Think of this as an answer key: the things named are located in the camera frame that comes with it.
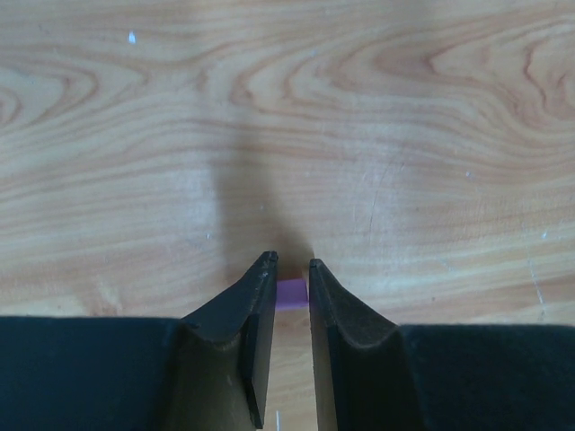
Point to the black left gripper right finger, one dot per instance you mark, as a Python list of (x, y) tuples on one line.
[(373, 374)]

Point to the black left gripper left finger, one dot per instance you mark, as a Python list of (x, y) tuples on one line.
[(208, 370)]

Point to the pink pen cap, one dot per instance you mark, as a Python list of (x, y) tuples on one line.
[(292, 294)]

